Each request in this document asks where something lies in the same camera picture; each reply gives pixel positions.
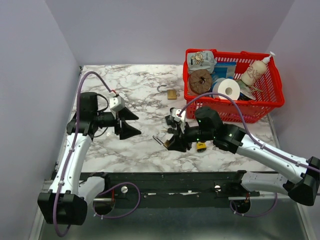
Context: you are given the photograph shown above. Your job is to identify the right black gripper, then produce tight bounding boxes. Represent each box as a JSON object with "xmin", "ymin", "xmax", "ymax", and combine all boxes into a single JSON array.
[{"xmin": 167, "ymin": 120, "xmax": 215, "ymax": 153}]

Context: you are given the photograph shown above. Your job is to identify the yellow padlock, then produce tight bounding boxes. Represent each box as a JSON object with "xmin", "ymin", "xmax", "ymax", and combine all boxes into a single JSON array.
[{"xmin": 196, "ymin": 142, "xmax": 207, "ymax": 153}]

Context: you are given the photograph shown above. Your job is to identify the small brass padlock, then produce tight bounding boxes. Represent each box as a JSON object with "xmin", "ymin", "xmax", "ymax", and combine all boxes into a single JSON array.
[{"xmin": 152, "ymin": 135, "xmax": 170, "ymax": 149}]

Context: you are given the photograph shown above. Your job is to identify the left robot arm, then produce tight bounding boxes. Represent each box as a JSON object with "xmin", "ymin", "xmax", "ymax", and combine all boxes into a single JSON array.
[{"xmin": 37, "ymin": 92, "xmax": 141, "ymax": 226}]

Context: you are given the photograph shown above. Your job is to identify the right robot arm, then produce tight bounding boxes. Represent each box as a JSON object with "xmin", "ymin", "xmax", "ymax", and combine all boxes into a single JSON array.
[{"xmin": 164, "ymin": 106, "xmax": 320, "ymax": 206}]

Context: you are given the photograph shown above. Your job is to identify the black-headed keys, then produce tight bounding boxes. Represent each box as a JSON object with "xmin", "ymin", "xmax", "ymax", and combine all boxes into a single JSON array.
[{"xmin": 161, "ymin": 127, "xmax": 178, "ymax": 135}]

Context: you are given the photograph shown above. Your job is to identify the black padlock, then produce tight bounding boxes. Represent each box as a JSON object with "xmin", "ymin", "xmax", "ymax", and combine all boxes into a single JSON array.
[{"xmin": 165, "ymin": 107, "xmax": 175, "ymax": 126}]

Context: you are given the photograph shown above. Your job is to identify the large brass padlock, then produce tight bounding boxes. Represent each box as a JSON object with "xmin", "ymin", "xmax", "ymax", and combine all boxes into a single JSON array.
[{"xmin": 156, "ymin": 84, "xmax": 180, "ymax": 100}]

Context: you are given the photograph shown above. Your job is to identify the brown tape roll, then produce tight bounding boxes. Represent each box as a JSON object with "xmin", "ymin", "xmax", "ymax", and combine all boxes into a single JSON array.
[{"xmin": 187, "ymin": 69, "xmax": 213, "ymax": 96}]

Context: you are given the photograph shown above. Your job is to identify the white toilet paper roll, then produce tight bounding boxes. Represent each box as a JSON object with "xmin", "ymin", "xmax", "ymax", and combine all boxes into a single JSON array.
[{"xmin": 212, "ymin": 78, "xmax": 241, "ymax": 101}]

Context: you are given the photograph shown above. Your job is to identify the red plastic basket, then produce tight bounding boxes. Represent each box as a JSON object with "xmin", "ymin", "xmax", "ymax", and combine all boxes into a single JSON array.
[{"xmin": 185, "ymin": 49, "xmax": 285, "ymax": 124}]

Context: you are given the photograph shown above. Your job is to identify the blue plastic package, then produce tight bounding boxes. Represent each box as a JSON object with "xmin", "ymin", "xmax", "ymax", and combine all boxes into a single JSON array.
[{"xmin": 211, "ymin": 61, "xmax": 237, "ymax": 81}]

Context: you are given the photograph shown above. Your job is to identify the light blue wipes pack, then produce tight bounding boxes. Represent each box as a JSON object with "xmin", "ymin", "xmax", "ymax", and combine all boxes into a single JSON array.
[{"xmin": 187, "ymin": 50, "xmax": 217, "ymax": 74}]

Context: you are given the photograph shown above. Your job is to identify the cream pump lotion bottle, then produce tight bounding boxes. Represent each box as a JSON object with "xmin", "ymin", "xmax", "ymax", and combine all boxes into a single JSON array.
[{"xmin": 240, "ymin": 51, "xmax": 276, "ymax": 87}]

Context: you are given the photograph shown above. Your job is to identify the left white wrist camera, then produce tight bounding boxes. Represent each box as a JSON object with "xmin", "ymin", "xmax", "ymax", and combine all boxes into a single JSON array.
[{"xmin": 109, "ymin": 95, "xmax": 125, "ymax": 118}]

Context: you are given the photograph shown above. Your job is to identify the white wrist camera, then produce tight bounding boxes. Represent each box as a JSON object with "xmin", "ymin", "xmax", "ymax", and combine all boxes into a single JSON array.
[
  {"xmin": 109, "ymin": 95, "xmax": 125, "ymax": 118},
  {"xmin": 170, "ymin": 108, "xmax": 186, "ymax": 133}
]

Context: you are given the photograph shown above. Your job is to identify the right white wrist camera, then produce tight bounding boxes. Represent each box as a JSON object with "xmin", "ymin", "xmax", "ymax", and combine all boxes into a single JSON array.
[{"xmin": 170, "ymin": 108, "xmax": 186, "ymax": 133}]

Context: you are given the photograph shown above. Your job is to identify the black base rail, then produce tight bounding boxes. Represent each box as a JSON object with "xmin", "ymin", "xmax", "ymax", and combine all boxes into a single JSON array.
[{"xmin": 80, "ymin": 170, "xmax": 260, "ymax": 209}]

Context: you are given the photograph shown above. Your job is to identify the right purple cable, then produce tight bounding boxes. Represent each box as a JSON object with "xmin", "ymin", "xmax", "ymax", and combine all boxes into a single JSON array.
[{"xmin": 177, "ymin": 92, "xmax": 320, "ymax": 218}]

